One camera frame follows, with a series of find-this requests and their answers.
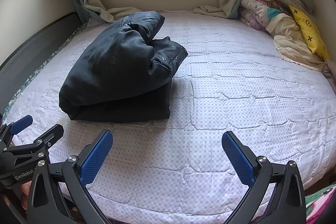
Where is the black padded jacket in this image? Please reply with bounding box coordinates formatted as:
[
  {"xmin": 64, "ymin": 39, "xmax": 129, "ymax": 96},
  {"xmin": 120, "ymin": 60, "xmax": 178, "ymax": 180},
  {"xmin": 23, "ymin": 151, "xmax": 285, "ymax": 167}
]
[{"xmin": 59, "ymin": 11, "xmax": 188, "ymax": 123}]

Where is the person's left hand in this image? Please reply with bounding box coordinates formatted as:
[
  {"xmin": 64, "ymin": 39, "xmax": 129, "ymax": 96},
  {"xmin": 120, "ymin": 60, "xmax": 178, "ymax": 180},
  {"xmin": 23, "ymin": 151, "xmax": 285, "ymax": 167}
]
[{"xmin": 21, "ymin": 181, "xmax": 32, "ymax": 210}]

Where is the pink green floor mat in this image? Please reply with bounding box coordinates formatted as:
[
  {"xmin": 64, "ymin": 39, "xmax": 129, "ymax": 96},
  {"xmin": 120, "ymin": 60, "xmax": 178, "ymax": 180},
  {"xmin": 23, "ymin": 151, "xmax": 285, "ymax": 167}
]
[{"xmin": 305, "ymin": 184, "xmax": 336, "ymax": 224}]

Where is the white quilted bed mattress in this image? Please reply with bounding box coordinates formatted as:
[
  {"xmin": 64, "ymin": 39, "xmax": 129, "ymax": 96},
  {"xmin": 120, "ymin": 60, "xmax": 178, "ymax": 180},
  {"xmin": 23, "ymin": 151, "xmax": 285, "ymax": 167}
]
[{"xmin": 4, "ymin": 11, "xmax": 335, "ymax": 223}]

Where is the brown knitted cloth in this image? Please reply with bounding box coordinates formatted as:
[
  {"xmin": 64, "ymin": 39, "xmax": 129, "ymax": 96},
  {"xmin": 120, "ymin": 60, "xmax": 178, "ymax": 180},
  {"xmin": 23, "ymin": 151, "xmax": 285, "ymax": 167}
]
[{"xmin": 322, "ymin": 59, "xmax": 336, "ymax": 94}]

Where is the cream blanket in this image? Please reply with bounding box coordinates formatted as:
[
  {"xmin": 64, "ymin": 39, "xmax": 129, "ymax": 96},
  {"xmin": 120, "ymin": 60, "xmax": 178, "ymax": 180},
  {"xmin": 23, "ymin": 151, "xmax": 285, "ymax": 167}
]
[{"xmin": 266, "ymin": 13, "xmax": 324, "ymax": 72}]

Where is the yellow patterned pillow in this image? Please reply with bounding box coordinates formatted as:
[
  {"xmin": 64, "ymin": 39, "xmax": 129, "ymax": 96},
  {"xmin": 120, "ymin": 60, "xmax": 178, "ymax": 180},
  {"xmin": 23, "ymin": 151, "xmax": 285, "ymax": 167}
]
[{"xmin": 289, "ymin": 5, "xmax": 330, "ymax": 61}]

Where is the purple floral quilt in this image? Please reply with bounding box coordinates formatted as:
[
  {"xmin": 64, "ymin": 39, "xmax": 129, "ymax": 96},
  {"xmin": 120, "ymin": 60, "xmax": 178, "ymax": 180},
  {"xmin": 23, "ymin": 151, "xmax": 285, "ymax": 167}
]
[{"xmin": 238, "ymin": 0, "xmax": 278, "ymax": 31}]

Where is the dark bed side rail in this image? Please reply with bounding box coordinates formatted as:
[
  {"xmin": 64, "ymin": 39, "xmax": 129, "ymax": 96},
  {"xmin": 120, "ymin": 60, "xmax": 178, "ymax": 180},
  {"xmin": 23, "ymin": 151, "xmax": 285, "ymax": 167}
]
[{"xmin": 1, "ymin": 12, "xmax": 81, "ymax": 115}]

